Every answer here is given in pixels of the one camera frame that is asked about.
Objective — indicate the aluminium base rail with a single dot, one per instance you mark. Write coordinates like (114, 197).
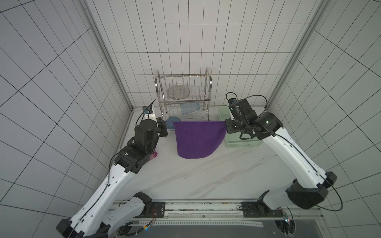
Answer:
(231, 209)

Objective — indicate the steel two-tier dish rack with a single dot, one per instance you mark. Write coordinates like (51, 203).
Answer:
(200, 91)

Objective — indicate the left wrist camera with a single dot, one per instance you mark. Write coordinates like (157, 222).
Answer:
(147, 110)

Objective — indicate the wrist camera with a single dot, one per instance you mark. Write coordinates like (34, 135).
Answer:
(147, 110)
(238, 107)

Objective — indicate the purple square dishcloth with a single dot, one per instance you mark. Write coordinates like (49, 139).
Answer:
(198, 139)

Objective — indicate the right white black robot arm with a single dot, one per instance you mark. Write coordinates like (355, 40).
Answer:
(311, 183)

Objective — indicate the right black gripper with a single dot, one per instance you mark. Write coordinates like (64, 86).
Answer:
(231, 126)

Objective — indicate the clear plastic bottle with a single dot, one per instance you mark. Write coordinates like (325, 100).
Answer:
(188, 108)

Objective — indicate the green plastic basket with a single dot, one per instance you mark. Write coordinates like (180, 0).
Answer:
(233, 140)

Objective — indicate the pink snack bag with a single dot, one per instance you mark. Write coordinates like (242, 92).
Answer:
(153, 155)

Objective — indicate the blue bowl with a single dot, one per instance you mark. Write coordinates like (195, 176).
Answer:
(170, 122)

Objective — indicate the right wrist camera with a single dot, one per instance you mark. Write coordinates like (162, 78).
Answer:
(238, 107)

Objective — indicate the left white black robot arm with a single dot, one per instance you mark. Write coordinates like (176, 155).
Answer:
(95, 219)

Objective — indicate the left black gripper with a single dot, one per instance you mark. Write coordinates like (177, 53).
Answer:
(161, 125)

